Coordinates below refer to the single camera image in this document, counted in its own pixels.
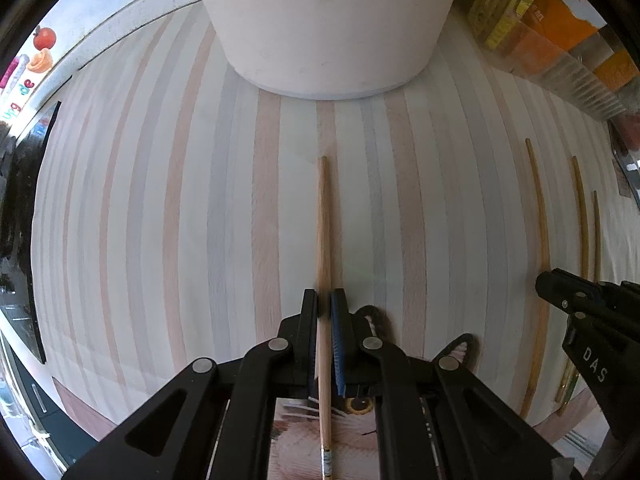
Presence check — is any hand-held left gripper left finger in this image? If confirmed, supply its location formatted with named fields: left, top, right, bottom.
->
left=62, top=287, right=321, bottom=480

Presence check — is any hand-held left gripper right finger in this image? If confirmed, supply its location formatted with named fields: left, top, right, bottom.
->
left=330, top=287, right=582, bottom=480

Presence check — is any cream cylindrical utensil holder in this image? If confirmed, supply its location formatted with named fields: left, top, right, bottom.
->
left=187, top=0, right=471, bottom=101

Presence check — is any blue smartphone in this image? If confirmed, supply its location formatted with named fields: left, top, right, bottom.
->
left=613, top=151, right=640, bottom=199

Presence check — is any striped cat print mat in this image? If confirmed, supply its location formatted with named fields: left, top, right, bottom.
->
left=30, top=0, right=637, bottom=480

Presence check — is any red round object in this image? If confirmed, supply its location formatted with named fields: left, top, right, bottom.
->
left=619, top=112, right=640, bottom=150

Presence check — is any clear organizer tray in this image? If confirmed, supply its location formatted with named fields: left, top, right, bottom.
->
left=464, top=4, right=632, bottom=122

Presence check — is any orange label bottle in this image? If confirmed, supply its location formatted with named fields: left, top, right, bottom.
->
left=596, top=46, right=640, bottom=92

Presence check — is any orange seasoning packet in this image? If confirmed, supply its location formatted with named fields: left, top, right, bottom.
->
left=500, top=0, right=602, bottom=77

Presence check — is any dark blue kitchen cabinet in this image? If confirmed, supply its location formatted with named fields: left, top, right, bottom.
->
left=0, top=334, right=102, bottom=472

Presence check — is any yellow seasoning box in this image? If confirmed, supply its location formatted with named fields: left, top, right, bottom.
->
left=467, top=0, right=532, bottom=51

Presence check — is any black glass gas stove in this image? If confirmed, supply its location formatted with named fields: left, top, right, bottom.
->
left=0, top=101, right=62, bottom=362

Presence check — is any colourful letter wall sticker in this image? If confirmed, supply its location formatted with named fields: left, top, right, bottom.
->
left=0, top=54, right=39, bottom=129

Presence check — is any orange ingot wall sticker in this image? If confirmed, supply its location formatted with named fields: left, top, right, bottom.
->
left=26, top=48, right=54, bottom=74

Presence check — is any red apple wall sticker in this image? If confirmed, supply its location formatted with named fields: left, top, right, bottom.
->
left=33, top=26, right=57, bottom=52

